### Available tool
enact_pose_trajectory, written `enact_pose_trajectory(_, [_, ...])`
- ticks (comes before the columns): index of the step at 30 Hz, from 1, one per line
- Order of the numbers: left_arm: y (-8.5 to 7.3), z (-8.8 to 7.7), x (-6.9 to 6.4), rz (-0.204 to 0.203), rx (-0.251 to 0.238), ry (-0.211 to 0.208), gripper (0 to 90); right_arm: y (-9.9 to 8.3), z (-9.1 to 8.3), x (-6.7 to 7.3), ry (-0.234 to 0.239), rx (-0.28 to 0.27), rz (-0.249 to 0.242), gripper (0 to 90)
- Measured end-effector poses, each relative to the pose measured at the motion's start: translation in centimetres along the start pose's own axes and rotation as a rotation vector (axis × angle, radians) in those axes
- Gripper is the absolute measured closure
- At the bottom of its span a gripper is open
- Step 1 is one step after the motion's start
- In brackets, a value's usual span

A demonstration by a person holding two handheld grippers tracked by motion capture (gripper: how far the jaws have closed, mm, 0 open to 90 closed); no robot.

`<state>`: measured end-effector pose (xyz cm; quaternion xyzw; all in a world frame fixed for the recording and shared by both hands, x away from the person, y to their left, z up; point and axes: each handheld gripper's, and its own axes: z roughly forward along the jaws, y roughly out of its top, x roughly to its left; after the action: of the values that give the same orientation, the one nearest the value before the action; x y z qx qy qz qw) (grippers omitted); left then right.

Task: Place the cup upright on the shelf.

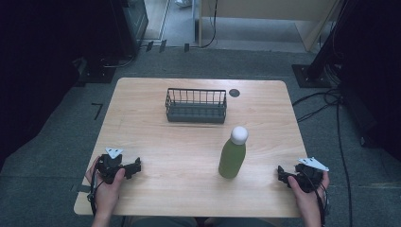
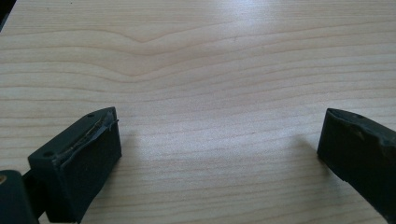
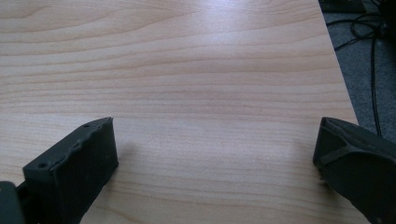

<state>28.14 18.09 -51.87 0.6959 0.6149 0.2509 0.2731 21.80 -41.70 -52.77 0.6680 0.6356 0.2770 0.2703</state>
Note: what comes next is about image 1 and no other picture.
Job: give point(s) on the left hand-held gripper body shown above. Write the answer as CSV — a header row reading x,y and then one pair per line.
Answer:
x,y
108,164

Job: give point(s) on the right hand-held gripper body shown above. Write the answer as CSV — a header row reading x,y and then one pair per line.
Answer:
x,y
309,176

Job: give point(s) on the green bottle with white cap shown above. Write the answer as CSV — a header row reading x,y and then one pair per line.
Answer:
x,y
234,153

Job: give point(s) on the person's right hand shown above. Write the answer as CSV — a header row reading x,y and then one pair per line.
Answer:
x,y
306,197

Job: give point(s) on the person's left hand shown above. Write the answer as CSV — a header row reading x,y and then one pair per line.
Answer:
x,y
107,192

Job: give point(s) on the dark stand base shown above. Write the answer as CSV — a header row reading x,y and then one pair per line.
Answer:
x,y
94,71

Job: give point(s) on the round dark table grommet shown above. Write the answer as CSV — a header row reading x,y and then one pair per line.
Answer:
x,y
234,92

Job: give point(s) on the dark glass-front cabinet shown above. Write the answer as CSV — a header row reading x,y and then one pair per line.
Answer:
x,y
132,22

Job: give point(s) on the light wooden cabinet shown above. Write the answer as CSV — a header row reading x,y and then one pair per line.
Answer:
x,y
268,22

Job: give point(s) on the black stand with base plate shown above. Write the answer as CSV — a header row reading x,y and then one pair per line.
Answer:
x,y
318,63

